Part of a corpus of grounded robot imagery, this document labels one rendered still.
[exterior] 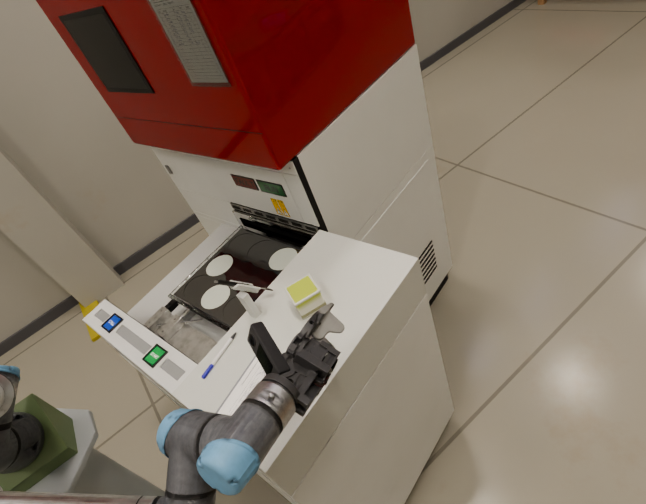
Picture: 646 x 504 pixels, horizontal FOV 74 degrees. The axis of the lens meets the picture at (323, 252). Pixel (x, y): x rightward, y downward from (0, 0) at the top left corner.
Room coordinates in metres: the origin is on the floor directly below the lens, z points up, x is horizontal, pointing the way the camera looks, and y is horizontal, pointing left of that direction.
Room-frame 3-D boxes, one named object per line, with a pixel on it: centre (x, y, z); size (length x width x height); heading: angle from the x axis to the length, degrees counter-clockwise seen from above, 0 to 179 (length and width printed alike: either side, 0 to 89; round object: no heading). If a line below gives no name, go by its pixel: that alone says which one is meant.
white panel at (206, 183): (1.40, 0.21, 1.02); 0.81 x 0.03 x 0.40; 36
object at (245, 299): (0.85, 0.22, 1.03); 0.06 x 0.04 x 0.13; 126
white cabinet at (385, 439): (0.98, 0.32, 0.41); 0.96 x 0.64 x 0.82; 36
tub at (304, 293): (0.78, 0.09, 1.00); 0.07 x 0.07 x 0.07; 10
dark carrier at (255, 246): (1.11, 0.28, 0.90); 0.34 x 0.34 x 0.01; 36
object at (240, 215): (1.24, 0.12, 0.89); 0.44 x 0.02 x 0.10; 36
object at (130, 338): (0.95, 0.61, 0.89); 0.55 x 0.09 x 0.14; 36
